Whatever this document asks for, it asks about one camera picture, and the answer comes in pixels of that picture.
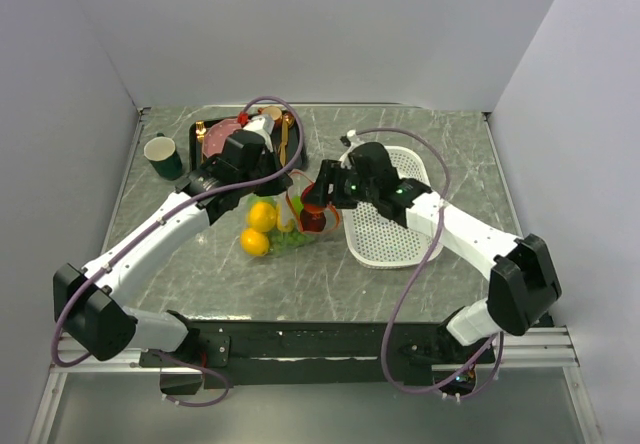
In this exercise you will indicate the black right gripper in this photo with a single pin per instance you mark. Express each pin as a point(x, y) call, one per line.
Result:
point(329, 170)

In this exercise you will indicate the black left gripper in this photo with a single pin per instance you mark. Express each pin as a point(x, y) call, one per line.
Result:
point(276, 184)

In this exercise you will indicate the red strawberry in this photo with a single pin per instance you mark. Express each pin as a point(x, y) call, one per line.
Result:
point(313, 209)

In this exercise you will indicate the dark red plum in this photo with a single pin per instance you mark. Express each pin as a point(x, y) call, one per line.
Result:
point(314, 223)

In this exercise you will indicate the clear zip top bag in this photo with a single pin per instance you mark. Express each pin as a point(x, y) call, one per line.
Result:
point(300, 183)

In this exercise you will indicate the yellow orange fruit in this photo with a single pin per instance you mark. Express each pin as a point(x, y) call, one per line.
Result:
point(262, 217)

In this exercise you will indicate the green grape bunch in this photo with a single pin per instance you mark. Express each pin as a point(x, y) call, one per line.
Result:
point(285, 241)

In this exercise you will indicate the green star fruit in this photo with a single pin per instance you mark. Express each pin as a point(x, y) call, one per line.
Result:
point(297, 204)

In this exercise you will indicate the green round cabbage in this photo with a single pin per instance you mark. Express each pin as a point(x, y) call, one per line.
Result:
point(261, 199)

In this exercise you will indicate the yellow corn cob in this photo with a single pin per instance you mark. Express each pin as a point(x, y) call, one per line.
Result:
point(285, 224)

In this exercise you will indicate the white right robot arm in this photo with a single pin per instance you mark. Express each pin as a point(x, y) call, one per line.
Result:
point(523, 283)

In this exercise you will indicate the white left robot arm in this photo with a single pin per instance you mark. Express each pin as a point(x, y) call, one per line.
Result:
point(90, 303)

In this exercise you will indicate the pink dotted plate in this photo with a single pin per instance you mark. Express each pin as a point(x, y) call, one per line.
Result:
point(215, 137)

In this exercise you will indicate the gold fork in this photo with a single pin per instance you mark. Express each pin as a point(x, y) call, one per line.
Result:
point(200, 131)

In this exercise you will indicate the small orange cup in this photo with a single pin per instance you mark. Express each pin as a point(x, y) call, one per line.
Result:
point(274, 112)

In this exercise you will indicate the gold spoon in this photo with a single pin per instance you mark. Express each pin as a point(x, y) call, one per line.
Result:
point(288, 120)

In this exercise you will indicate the white perforated basket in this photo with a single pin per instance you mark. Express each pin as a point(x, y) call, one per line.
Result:
point(378, 243)

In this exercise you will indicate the dark green mug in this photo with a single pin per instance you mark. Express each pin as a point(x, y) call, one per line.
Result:
point(162, 153)

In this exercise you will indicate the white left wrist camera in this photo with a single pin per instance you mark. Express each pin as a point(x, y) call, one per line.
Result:
point(261, 124)

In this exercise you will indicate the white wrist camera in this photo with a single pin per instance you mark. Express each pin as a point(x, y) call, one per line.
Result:
point(261, 124)
point(351, 140)

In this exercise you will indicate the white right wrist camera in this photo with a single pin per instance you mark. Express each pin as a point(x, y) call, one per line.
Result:
point(351, 140)

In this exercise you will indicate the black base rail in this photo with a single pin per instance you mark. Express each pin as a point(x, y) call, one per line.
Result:
point(250, 352)

